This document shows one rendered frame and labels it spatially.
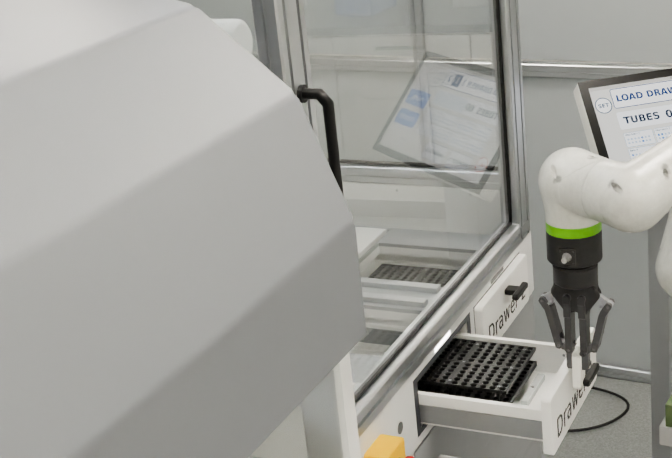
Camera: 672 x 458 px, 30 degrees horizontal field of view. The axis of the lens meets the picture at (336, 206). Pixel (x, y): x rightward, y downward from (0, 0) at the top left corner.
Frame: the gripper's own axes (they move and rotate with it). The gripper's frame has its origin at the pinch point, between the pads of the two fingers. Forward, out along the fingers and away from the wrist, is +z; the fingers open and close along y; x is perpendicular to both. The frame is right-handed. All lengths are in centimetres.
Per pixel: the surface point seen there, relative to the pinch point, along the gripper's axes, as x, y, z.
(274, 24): -44, -27, -71
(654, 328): 100, -9, 41
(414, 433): -12.8, -26.5, 10.0
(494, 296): 27.4, -24.8, 1.1
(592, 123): 85, -19, -18
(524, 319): 50, -27, 17
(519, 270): 44, -25, 2
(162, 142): -100, -9, -72
